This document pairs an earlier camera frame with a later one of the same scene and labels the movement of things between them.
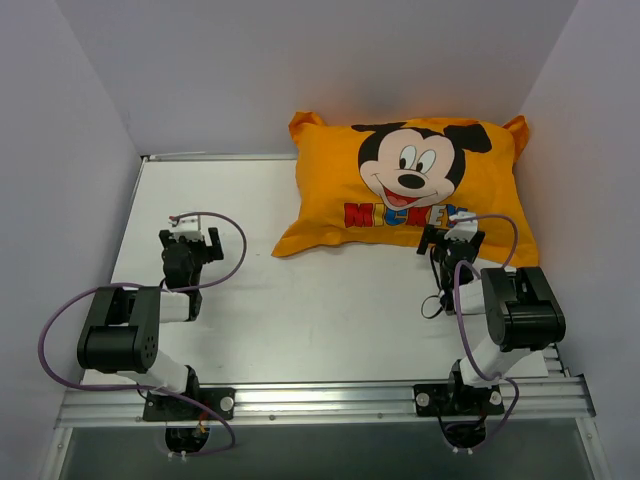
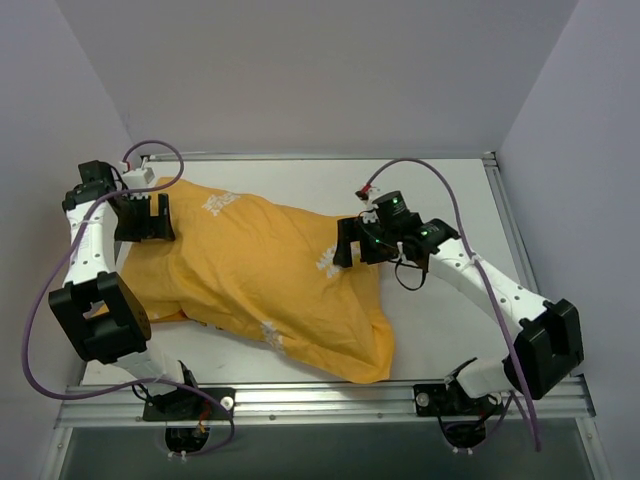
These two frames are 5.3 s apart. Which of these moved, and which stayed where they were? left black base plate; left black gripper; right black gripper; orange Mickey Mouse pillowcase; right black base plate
Moved: right black gripper; orange Mickey Mouse pillowcase; left black gripper
Stayed: left black base plate; right black base plate
